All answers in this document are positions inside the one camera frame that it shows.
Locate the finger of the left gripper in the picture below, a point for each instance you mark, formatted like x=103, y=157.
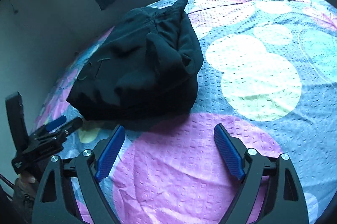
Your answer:
x=55, y=123
x=69, y=127

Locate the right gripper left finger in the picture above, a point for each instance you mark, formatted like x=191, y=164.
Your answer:
x=106, y=152

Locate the left hand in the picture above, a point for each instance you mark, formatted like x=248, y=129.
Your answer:
x=25, y=191

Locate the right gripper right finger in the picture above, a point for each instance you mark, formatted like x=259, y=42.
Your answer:
x=232, y=150

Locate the black sweatshirt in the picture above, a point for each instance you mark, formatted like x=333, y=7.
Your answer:
x=148, y=66

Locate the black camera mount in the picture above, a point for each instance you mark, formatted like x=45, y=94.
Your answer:
x=15, y=116

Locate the polka dot bed sheet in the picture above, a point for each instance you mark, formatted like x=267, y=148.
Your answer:
x=269, y=77

